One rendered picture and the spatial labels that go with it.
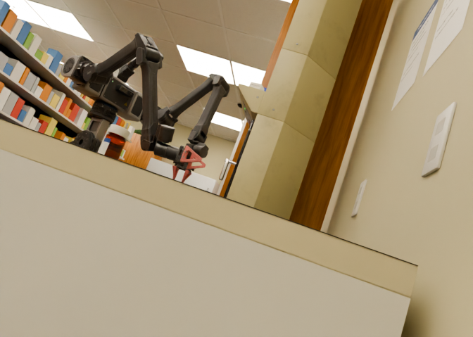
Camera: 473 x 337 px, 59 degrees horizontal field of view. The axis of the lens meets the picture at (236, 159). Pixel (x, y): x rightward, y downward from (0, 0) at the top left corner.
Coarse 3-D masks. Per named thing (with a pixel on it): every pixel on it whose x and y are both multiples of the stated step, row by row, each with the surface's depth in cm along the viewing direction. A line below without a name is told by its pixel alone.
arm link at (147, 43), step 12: (144, 36) 181; (132, 48) 181; (144, 48) 175; (156, 48) 180; (108, 60) 192; (120, 60) 187; (156, 60) 179; (84, 72) 200; (96, 72) 195; (108, 72) 196
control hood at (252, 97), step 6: (240, 84) 170; (240, 90) 170; (246, 90) 169; (252, 90) 169; (258, 90) 169; (240, 96) 180; (246, 96) 168; (252, 96) 168; (258, 96) 168; (246, 102) 168; (252, 102) 168; (258, 102) 167; (252, 108) 167; (258, 108) 167; (252, 114) 170
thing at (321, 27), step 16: (304, 0) 177; (320, 0) 176; (336, 0) 180; (352, 0) 186; (304, 16) 175; (320, 16) 174; (336, 16) 180; (352, 16) 187; (288, 32) 174; (304, 32) 173; (320, 32) 175; (336, 32) 181; (288, 48) 172; (304, 48) 172; (320, 48) 175; (336, 48) 181; (320, 64) 176; (336, 64) 182
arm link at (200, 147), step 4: (192, 132) 214; (196, 132) 213; (192, 136) 212; (188, 140) 213; (192, 140) 211; (196, 144) 210; (200, 144) 209; (204, 144) 208; (192, 148) 208; (196, 148) 207; (200, 148) 205; (204, 148) 207; (208, 148) 209; (196, 152) 206; (200, 152) 205; (204, 152) 207; (200, 156) 206; (204, 156) 208
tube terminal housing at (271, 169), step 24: (288, 72) 170; (312, 72) 173; (264, 96) 168; (288, 96) 167; (312, 96) 174; (264, 120) 165; (288, 120) 166; (312, 120) 174; (264, 144) 163; (288, 144) 167; (312, 144) 175; (240, 168) 162; (264, 168) 161; (288, 168) 168; (240, 192) 159; (264, 192) 160; (288, 192) 168; (288, 216) 169
